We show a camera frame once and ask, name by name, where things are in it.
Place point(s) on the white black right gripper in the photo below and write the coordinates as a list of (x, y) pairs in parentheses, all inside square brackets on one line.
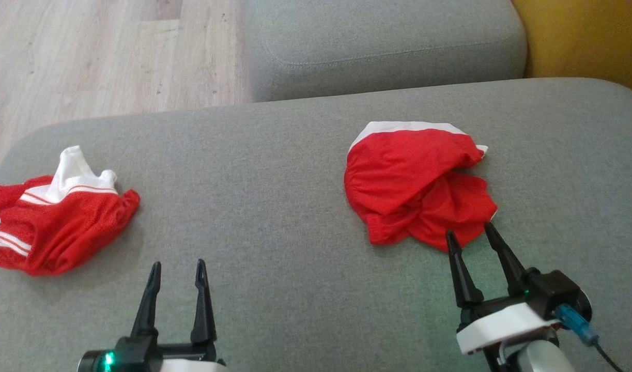
[(502, 323)]

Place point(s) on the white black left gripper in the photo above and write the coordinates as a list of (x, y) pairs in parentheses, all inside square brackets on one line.
[(186, 361)]

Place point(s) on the red garment with white band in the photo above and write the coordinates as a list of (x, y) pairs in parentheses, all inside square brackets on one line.
[(398, 175)]

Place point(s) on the red white striped garment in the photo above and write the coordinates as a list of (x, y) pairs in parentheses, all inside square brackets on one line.
[(62, 227)]

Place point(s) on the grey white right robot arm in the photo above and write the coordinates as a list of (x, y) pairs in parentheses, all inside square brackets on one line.
[(540, 359)]

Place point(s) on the grey fabric sofa ottoman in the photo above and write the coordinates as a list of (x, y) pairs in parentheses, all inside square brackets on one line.
[(269, 181)]

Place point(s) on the large grey sofa seat cushion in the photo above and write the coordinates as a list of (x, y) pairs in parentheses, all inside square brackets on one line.
[(372, 41)]

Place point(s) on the wide yellow sofa back cushion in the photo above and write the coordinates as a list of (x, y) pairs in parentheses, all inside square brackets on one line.
[(589, 36)]

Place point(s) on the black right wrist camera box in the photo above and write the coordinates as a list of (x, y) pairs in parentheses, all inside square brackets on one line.
[(558, 289)]

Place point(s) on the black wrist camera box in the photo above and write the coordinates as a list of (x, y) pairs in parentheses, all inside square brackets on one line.
[(101, 361), (558, 289)]

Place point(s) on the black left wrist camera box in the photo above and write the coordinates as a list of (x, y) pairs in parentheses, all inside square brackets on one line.
[(101, 361)]

